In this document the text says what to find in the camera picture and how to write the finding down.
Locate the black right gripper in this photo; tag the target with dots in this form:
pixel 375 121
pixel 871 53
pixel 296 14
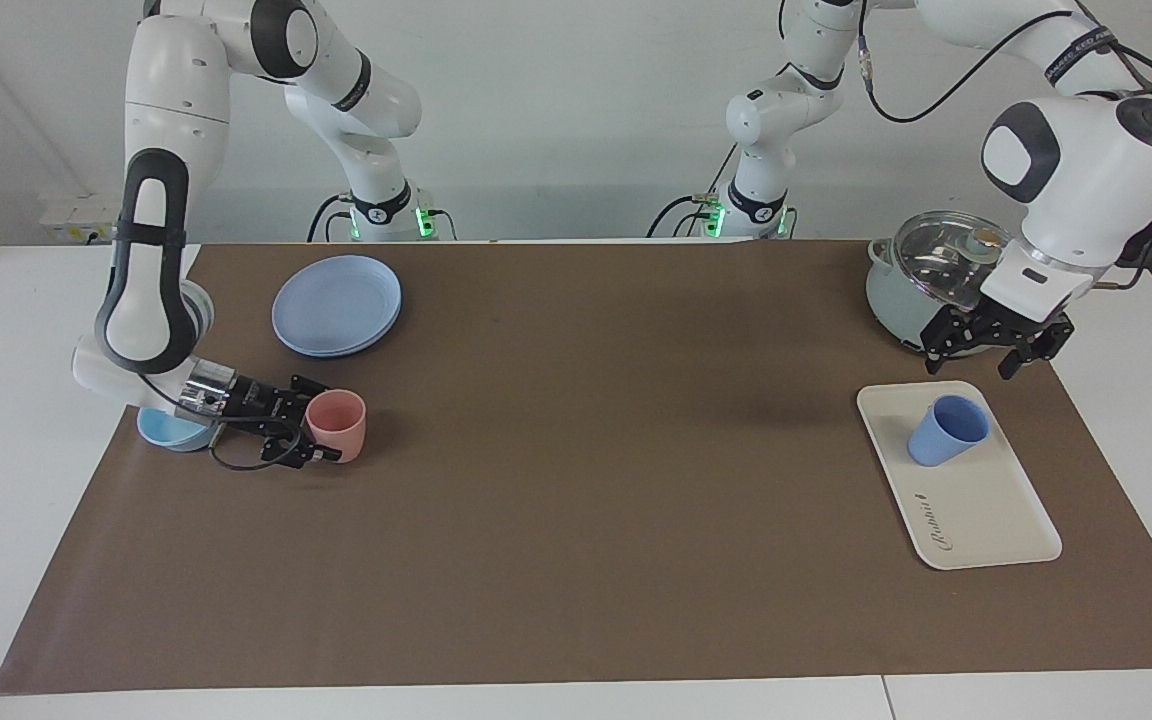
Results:
pixel 261 405

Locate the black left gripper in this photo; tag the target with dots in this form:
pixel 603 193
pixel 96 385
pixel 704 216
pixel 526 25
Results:
pixel 1001 328

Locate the pink cup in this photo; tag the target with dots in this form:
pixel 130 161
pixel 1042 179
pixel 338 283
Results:
pixel 338 425

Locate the blue ribbed cup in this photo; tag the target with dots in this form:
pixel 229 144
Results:
pixel 941 440

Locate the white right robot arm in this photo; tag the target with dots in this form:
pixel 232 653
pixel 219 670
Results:
pixel 176 100

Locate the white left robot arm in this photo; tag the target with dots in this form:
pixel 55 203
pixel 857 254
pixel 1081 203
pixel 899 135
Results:
pixel 1096 170

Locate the cream rabbit print tray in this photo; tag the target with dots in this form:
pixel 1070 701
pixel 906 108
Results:
pixel 976 510

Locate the pale green glass-lidded pot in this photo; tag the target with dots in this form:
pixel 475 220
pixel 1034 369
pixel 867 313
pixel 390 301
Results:
pixel 901 295

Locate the pale blue plate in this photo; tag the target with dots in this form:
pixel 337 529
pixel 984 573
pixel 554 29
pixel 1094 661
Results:
pixel 336 305

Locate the light blue bowl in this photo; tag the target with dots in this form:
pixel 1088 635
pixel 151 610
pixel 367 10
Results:
pixel 166 432

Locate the brown table mat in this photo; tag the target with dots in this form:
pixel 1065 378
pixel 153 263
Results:
pixel 576 500

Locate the white power strip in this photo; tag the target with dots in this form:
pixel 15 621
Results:
pixel 86 215

